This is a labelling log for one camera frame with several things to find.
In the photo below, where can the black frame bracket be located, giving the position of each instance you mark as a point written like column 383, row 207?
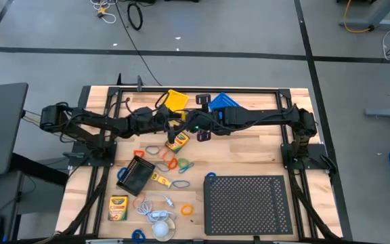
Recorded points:
column 119, row 80
column 140, row 84

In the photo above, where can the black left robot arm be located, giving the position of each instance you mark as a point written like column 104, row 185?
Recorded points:
column 90, row 118

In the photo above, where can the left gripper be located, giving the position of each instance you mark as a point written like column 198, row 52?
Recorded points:
column 168, row 120

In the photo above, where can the black table frame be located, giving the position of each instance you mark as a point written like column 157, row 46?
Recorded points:
column 198, row 90

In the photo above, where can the blue coil wristband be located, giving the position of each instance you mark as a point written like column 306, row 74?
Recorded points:
column 119, row 173
column 133, row 236
column 211, row 173

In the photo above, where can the black mesh bin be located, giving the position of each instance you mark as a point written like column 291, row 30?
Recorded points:
column 135, row 176

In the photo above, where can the yellow coil wristband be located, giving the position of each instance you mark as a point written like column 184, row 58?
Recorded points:
column 187, row 205

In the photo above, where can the blue plastic basket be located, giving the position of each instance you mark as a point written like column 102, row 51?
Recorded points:
column 223, row 100

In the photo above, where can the yellow plastic basket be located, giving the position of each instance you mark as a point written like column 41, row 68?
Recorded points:
column 176, row 100

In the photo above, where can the small yellow crayon pack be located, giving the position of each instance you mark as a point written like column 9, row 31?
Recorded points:
column 161, row 179

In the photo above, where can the black perforated metal riser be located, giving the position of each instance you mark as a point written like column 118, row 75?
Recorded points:
column 249, row 206

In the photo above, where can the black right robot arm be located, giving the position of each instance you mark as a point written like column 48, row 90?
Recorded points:
column 259, row 117

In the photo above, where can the grey desk leg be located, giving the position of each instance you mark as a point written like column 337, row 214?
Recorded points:
column 381, row 11

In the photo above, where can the green coil wristband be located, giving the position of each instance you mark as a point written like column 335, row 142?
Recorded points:
column 180, row 161

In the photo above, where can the large crayon box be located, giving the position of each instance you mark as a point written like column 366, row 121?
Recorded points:
column 118, row 207
column 180, row 144

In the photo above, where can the silver metal bar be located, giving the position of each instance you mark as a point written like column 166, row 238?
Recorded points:
column 103, row 241

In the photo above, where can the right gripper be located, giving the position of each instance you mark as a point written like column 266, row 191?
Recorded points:
column 201, row 120

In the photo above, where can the thin orange rubber band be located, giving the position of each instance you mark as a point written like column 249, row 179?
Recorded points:
column 134, row 200

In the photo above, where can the grey desk foot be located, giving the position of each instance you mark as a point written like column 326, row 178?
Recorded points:
column 388, row 112

